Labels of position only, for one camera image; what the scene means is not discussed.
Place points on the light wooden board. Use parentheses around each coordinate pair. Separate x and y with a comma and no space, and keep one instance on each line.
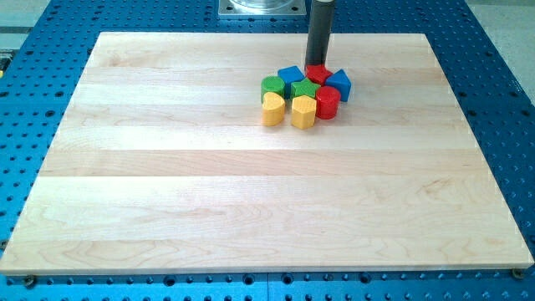
(161,164)

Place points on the red cylinder block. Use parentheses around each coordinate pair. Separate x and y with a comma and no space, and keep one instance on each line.
(327,99)

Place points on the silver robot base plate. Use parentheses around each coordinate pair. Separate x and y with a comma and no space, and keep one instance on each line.
(261,7)

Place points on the yellow pentagon block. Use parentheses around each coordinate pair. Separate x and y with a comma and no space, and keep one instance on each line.
(303,112)

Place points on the green cylinder block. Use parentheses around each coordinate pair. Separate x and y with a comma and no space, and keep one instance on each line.
(273,84)

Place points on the yellow heart block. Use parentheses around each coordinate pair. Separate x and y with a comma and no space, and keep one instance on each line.
(273,109)

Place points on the blue cube block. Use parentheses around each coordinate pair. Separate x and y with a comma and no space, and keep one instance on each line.
(290,75)

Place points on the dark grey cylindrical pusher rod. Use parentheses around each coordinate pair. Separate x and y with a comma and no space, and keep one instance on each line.
(319,29)

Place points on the blue triangle block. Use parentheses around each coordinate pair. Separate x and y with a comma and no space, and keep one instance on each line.
(341,81)

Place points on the red star block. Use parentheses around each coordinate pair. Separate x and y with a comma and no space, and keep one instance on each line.
(317,73)

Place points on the green star block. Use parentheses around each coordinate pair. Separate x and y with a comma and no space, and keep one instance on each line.
(304,87)

